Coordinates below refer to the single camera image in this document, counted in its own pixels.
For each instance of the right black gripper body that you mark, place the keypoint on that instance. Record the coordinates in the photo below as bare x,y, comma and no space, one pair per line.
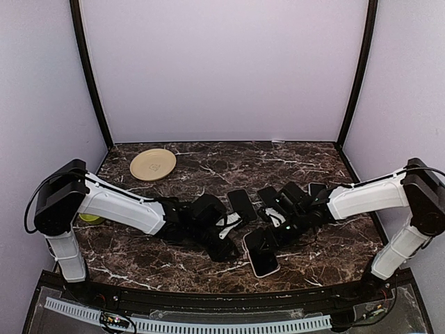
290,235

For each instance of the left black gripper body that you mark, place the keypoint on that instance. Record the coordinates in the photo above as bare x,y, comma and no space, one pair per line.
216,254

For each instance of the pink silicone phone case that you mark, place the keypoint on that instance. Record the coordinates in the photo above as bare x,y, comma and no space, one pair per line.
250,250

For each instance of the smartphone with silver edge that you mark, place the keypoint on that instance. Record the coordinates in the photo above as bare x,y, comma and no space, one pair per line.
242,205

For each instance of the light blue phone case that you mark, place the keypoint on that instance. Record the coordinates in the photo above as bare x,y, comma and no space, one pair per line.
314,188

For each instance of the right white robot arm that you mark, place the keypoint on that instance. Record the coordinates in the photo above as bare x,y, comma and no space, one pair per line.
415,186

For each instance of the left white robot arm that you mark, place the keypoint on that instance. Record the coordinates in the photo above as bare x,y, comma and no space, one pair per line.
72,190

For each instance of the dark smartphone on table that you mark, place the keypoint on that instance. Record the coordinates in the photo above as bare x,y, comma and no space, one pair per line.
267,196

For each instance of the beige round plate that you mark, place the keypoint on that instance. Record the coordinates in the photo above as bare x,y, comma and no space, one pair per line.
153,164

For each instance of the yellow green bowl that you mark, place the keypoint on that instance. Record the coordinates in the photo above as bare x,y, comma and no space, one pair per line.
91,219

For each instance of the small circuit board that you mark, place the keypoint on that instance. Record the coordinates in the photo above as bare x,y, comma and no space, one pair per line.
113,321

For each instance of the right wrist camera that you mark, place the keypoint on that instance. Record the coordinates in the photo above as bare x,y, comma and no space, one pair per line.
270,215

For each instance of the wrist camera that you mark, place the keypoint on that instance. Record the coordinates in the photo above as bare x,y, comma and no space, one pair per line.
270,215
228,223

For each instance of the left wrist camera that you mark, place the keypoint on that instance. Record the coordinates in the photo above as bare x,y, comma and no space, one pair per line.
228,223

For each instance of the white slotted cable duct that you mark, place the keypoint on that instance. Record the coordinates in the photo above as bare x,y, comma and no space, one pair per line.
143,325

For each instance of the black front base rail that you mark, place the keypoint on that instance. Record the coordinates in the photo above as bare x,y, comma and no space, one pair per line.
140,301

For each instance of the left black frame post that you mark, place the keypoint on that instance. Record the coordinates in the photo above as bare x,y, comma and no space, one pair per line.
80,35

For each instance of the black frame post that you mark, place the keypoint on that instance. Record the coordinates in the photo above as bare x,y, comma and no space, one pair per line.
362,62
80,35

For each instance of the right black frame post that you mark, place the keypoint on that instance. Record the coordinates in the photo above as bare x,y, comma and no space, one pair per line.
362,62

